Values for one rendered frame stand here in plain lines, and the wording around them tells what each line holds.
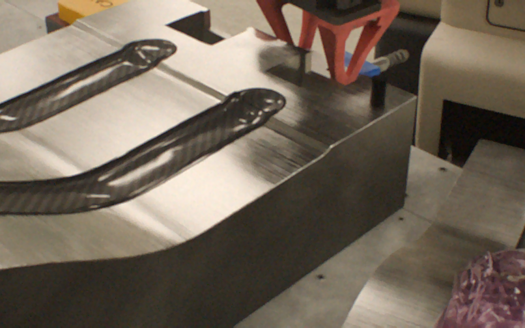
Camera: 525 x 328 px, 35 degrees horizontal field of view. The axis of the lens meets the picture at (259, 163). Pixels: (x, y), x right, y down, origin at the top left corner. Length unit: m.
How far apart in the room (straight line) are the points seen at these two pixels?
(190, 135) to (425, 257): 0.17
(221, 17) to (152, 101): 2.31
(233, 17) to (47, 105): 2.30
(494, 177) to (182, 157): 0.20
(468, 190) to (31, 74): 0.31
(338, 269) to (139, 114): 0.16
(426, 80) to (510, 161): 0.30
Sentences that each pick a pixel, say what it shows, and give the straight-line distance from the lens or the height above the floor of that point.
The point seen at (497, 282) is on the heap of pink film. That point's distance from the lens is 0.34.
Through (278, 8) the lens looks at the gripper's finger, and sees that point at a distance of 0.66.
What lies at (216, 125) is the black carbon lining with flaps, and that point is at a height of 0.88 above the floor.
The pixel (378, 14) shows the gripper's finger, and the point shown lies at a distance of 0.62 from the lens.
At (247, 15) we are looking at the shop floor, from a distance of 2.87.
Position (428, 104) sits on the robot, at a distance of 0.86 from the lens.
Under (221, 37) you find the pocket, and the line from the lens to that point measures 0.66.
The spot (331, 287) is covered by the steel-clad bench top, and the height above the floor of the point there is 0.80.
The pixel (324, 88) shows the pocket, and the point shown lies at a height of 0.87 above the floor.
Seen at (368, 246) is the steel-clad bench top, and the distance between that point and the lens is 0.56.
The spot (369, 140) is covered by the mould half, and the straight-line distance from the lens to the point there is 0.53.
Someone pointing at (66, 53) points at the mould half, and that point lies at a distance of 0.62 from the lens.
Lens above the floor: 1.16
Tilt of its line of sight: 34 degrees down
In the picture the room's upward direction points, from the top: straight up
